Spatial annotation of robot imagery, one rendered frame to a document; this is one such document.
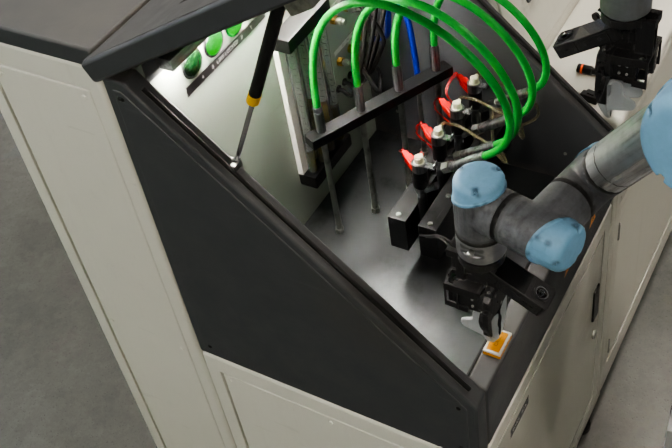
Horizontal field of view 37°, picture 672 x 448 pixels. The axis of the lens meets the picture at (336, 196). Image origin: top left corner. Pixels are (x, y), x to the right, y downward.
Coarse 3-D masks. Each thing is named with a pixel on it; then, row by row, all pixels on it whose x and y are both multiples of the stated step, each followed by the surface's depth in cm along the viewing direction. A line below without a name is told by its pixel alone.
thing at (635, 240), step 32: (512, 0) 201; (544, 0) 212; (576, 0) 227; (544, 32) 214; (640, 192) 234; (640, 224) 245; (640, 256) 258; (640, 288) 272; (608, 320) 241; (608, 352) 252
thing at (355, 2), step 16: (352, 0) 161; (368, 0) 159; (416, 16) 156; (320, 32) 169; (448, 32) 156; (464, 48) 156; (480, 64) 156; (496, 80) 158; (496, 96) 159; (320, 112) 183; (512, 112) 160; (512, 128) 162
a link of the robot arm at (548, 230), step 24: (552, 192) 139; (576, 192) 139; (504, 216) 138; (528, 216) 137; (552, 216) 136; (576, 216) 138; (504, 240) 139; (528, 240) 136; (552, 240) 134; (576, 240) 135; (552, 264) 135
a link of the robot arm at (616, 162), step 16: (640, 112) 129; (624, 128) 131; (640, 128) 127; (592, 144) 146; (608, 144) 134; (624, 144) 131; (640, 144) 128; (576, 160) 143; (592, 160) 138; (608, 160) 134; (624, 160) 132; (640, 160) 130; (560, 176) 142; (576, 176) 141; (592, 176) 138; (608, 176) 136; (624, 176) 134; (640, 176) 134; (592, 192) 140; (608, 192) 139; (592, 208) 140
